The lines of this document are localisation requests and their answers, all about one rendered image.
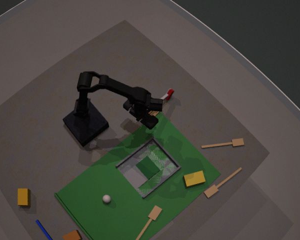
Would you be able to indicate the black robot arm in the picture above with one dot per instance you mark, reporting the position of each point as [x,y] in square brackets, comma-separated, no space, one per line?
[137,96]

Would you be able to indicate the white golf ball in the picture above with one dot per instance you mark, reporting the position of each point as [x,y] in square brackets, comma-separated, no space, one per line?
[106,198]

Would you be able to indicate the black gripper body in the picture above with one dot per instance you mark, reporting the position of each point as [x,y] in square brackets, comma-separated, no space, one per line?
[150,120]

